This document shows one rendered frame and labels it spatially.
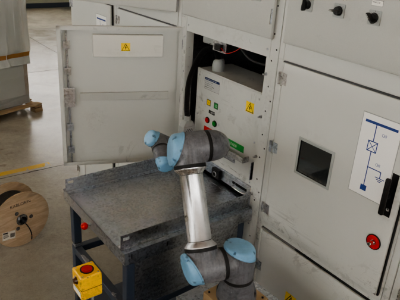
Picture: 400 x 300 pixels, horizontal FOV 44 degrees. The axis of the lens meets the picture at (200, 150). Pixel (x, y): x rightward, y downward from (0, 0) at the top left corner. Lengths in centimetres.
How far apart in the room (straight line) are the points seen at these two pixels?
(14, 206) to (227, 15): 194
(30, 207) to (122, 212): 133
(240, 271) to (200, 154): 43
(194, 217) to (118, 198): 73
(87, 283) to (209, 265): 44
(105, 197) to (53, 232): 137
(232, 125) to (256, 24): 55
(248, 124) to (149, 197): 59
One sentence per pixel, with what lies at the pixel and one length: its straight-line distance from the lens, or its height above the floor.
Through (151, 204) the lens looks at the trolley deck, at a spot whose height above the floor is 85.
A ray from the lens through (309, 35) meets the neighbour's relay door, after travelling 190.
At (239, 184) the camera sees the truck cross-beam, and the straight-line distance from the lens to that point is 242.
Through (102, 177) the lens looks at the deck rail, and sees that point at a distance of 250.
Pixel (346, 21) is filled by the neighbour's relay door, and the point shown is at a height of 178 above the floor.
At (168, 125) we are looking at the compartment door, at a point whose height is 104.
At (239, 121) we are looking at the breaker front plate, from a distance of 235.
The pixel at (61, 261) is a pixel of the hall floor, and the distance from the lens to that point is 342.
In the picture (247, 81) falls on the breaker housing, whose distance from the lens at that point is 238.
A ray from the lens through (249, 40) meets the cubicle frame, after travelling 217.
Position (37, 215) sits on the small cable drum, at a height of 18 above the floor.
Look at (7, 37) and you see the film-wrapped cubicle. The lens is 569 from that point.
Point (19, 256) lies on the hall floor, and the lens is 352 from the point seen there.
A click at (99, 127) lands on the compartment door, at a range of 267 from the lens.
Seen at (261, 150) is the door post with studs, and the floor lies 115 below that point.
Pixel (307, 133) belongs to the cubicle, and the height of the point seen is 133.
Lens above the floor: 203
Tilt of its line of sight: 24 degrees down
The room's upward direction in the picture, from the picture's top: 4 degrees clockwise
